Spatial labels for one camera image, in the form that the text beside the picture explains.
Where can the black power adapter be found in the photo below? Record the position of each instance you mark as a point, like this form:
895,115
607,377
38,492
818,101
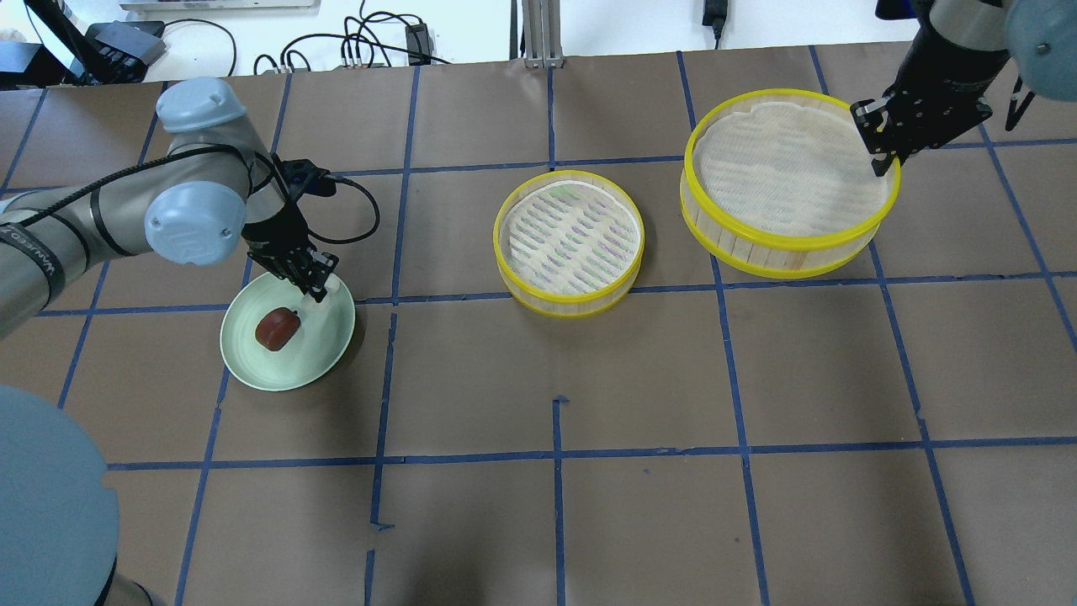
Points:
419,44

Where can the yellow bamboo steamer layer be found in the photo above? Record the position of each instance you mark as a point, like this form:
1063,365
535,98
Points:
779,184
568,244

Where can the aluminium frame post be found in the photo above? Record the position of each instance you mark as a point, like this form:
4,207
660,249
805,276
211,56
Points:
541,36

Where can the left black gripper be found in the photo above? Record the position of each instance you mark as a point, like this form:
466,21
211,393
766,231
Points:
276,231

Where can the brown bun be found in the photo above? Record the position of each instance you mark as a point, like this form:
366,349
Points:
277,328

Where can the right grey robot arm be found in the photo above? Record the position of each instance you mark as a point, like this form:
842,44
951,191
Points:
960,48

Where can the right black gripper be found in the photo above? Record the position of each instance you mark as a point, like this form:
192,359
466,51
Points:
944,77

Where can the black device on stand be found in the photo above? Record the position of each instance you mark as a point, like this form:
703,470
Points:
106,53

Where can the white steamed bun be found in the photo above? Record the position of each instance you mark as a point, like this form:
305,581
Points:
336,301

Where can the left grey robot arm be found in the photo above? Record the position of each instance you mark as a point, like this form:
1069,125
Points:
217,187

